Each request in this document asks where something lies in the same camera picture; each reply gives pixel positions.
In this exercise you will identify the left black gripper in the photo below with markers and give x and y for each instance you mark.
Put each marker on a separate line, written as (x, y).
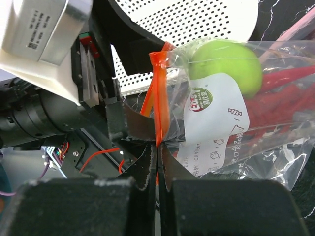
(109, 26)

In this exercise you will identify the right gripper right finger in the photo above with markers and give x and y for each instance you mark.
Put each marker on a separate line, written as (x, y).
(190, 206)

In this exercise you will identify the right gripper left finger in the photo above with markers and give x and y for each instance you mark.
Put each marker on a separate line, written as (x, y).
(119, 206)

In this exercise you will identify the green fake apple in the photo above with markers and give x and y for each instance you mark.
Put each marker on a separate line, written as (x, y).
(233, 59)

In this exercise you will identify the clear red-zip bag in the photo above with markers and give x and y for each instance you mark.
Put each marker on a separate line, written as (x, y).
(202, 121)

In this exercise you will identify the red fake chili peppers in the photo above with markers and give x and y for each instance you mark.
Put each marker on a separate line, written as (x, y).
(278, 100)

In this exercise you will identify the white perforated plastic basket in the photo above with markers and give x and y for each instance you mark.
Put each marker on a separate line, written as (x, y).
(181, 21)

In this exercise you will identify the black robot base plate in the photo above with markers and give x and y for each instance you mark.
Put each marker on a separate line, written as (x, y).
(88, 153)

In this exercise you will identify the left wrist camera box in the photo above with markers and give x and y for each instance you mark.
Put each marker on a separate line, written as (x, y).
(36, 37)

